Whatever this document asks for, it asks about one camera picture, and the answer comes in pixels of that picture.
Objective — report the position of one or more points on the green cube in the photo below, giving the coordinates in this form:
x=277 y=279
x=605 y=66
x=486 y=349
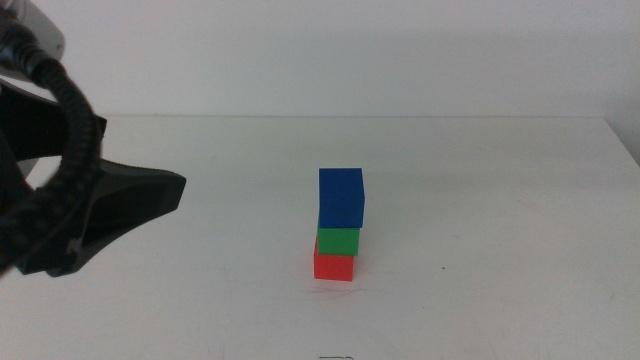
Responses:
x=339 y=242

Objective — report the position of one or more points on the red cube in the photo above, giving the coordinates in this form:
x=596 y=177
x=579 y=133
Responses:
x=334 y=269

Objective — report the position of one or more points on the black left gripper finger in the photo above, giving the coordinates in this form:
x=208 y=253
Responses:
x=135 y=200

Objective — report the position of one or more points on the blue cube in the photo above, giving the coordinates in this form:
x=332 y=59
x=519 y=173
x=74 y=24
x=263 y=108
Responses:
x=341 y=197

